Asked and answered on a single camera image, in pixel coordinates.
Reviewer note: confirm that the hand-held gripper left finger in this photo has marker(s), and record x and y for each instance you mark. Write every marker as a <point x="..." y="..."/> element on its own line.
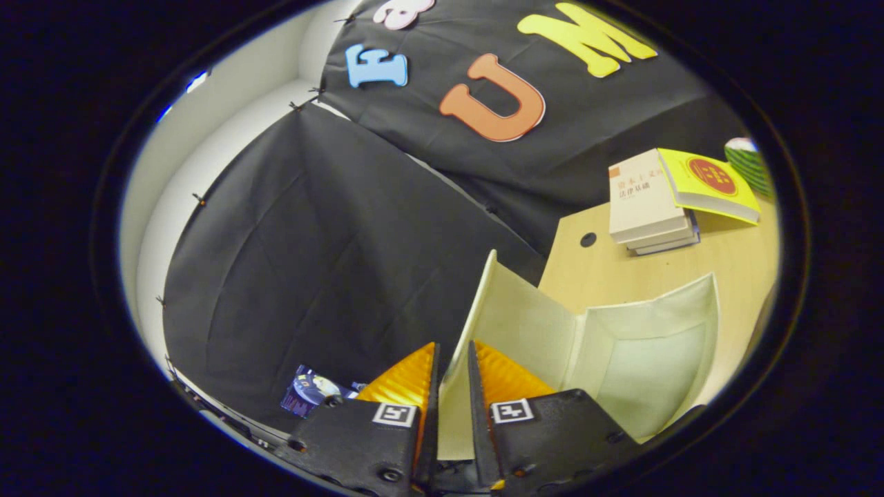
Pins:
<point x="429" y="442"/>

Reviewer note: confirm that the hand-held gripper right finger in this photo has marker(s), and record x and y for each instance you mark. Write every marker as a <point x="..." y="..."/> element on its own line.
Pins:
<point x="481" y="442"/>

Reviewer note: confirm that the pale green storage box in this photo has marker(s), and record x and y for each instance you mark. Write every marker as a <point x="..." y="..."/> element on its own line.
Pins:
<point x="635" y="359"/>

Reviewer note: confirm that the blue printed packet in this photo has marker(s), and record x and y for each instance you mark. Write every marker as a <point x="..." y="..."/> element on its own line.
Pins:
<point x="307" y="390"/>

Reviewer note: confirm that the blue spine book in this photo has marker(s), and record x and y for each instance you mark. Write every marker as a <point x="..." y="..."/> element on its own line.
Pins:
<point x="673" y="247"/>

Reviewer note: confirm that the grey cover book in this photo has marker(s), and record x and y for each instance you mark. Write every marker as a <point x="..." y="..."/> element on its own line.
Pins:
<point x="663" y="237"/>

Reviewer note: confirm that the beige cover book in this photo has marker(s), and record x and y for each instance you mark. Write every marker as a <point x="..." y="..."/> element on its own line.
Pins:
<point x="639" y="197"/>

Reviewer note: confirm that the yellow book red label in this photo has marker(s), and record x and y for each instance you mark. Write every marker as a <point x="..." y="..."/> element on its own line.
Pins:
<point x="711" y="200"/>

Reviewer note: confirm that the watermelon slice plush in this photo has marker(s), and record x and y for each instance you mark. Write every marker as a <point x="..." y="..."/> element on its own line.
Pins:
<point x="749" y="166"/>

